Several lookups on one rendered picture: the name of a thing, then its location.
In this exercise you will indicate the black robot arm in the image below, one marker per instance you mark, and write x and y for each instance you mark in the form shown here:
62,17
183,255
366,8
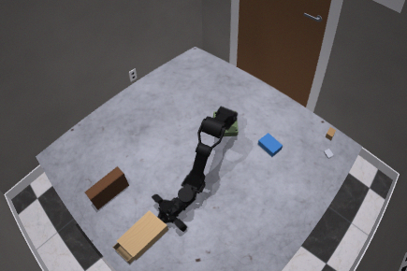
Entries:
195,181

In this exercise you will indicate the white flat square block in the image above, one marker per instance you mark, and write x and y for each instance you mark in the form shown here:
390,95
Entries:
328,153

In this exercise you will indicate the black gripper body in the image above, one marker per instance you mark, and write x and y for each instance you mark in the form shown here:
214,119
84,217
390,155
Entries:
176,221

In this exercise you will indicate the brown wooden box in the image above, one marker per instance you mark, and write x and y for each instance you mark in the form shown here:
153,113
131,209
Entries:
107,187

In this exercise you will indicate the small tan block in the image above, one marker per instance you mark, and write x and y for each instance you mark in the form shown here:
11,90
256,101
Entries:
330,133

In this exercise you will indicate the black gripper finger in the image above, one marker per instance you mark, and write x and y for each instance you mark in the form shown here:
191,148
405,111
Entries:
166,219
161,214

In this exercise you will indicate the blue rectangular block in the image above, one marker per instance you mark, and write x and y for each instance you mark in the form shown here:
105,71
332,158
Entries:
270,144

